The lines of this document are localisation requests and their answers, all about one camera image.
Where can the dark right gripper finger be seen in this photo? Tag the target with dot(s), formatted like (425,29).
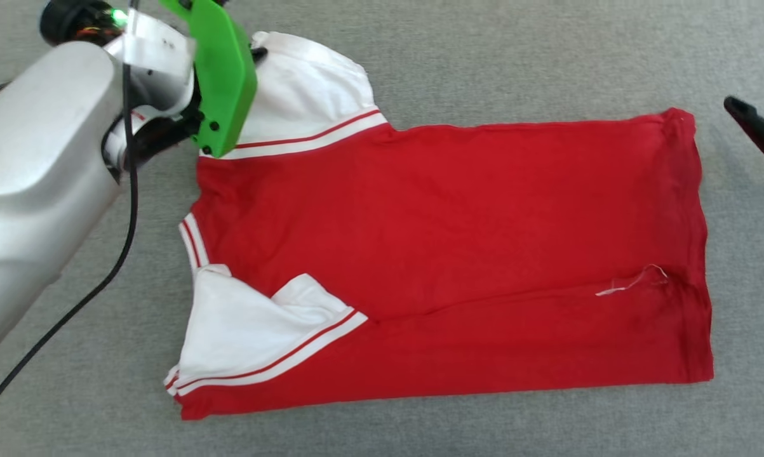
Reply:
(763,136)

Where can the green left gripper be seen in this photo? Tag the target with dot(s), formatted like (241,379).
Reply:
(220,76)

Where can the red and white shirt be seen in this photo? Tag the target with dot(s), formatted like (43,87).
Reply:
(451,254)

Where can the black cylindrical wrist connector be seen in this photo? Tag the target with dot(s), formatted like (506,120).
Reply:
(77,22)

